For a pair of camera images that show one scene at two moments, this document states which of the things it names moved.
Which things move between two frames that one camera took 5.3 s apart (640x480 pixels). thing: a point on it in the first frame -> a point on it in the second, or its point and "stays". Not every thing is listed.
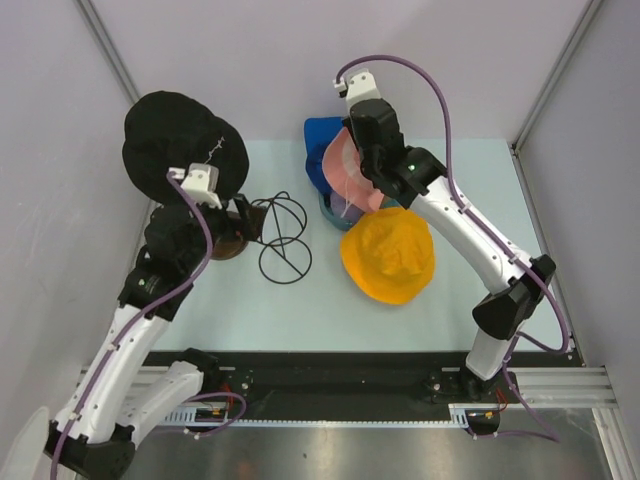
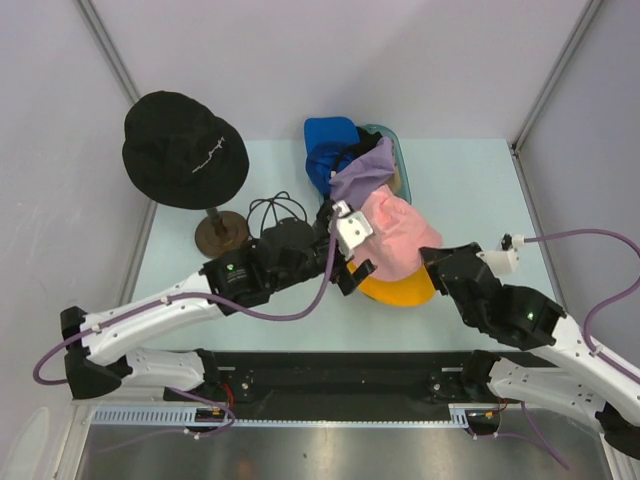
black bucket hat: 164,131 stays
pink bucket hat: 343,169 -> 399,231
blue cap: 319,131 stays
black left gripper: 251,218 -> 347,280
